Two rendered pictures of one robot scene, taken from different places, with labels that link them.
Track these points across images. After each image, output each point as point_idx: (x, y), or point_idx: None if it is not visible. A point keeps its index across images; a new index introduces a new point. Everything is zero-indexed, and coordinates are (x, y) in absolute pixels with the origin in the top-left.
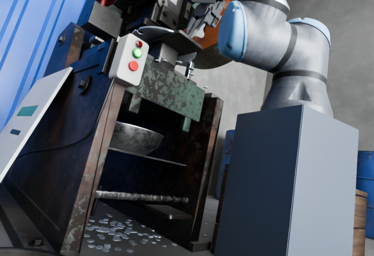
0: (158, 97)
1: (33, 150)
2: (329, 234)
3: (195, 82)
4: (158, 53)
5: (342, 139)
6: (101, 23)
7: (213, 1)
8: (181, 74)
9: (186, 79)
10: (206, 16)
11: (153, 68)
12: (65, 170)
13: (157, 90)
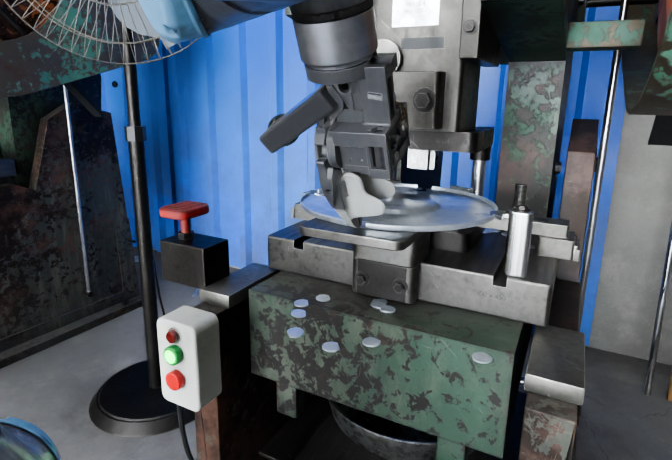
0: (331, 384)
1: None
2: None
3: (538, 286)
4: (353, 246)
5: None
6: (177, 273)
7: (323, 109)
8: (465, 272)
9: (492, 283)
10: (320, 175)
11: (302, 319)
12: None
13: (326, 370)
